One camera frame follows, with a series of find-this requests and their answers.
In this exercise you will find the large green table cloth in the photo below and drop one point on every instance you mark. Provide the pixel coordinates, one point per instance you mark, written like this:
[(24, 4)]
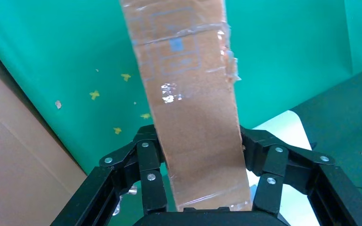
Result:
[(59, 46)]

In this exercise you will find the large open cardboard carton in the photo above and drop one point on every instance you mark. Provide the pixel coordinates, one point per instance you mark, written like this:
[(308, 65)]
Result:
[(18, 171)]

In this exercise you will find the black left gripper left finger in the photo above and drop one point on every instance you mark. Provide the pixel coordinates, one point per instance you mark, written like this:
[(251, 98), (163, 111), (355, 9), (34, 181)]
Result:
[(149, 156)]

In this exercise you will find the yellow star sticker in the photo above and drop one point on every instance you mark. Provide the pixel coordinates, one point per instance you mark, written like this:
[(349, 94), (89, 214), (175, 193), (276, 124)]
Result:
[(145, 116), (125, 76), (117, 130), (94, 94)]

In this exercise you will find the small beige paper scrap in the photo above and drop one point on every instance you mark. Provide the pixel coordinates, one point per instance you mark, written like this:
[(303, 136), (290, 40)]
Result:
[(58, 104)]

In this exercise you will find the white rounded panel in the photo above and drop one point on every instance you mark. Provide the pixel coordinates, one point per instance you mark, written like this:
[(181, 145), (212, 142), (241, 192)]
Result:
[(290, 131)]

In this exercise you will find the small taped cardboard box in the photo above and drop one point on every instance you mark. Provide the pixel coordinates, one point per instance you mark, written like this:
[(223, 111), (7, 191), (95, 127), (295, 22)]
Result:
[(193, 124)]

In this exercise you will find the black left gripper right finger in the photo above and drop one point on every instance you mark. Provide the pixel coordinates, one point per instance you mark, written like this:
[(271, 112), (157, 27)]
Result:
[(276, 165)]

